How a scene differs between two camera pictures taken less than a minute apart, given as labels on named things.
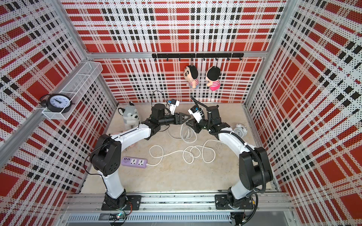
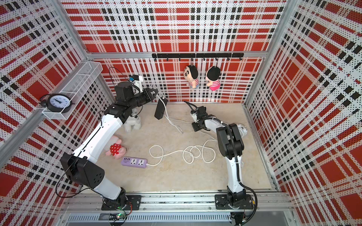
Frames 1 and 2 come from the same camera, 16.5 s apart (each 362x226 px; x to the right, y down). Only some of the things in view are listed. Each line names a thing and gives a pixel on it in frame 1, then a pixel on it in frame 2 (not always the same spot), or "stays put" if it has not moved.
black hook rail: [198, 55] stays put
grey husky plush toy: [130, 116] stays put
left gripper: [180, 118] to [146, 92]
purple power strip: [134, 162] stays put
